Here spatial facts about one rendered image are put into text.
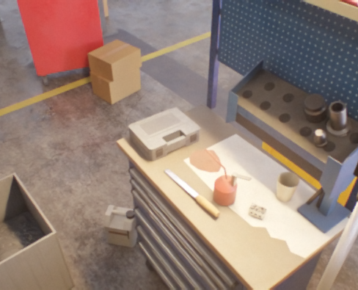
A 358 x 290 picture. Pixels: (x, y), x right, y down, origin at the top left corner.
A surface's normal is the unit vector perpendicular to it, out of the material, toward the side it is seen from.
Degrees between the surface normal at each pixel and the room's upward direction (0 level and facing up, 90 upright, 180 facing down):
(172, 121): 0
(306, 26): 90
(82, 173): 0
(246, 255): 0
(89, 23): 90
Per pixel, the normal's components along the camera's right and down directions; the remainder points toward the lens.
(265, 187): 0.00, -0.76
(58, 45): 0.35, 0.61
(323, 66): -0.81, 0.39
